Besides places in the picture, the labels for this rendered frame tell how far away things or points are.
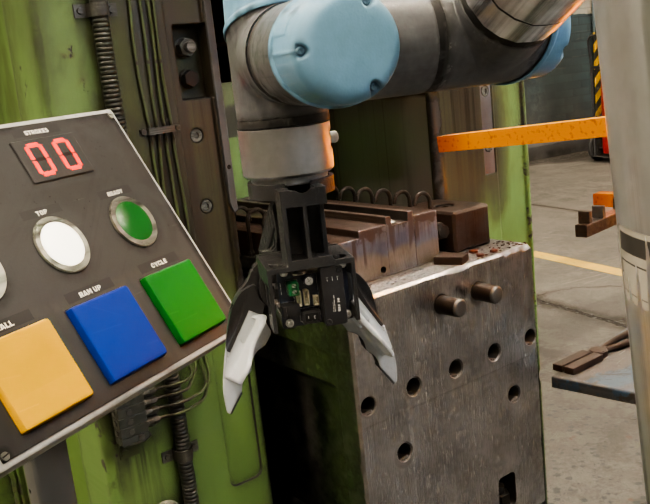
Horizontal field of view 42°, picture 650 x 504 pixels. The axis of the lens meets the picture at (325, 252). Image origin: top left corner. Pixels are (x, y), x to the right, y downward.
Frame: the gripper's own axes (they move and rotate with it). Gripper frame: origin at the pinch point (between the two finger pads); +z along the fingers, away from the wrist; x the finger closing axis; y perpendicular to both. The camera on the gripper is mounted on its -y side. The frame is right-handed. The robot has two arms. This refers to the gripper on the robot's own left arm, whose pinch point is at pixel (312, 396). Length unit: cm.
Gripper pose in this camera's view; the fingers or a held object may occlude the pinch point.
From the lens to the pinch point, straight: 76.8
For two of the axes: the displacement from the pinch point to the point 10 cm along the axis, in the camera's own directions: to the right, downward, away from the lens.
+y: 2.1, 1.9, -9.6
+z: 1.1, 9.7, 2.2
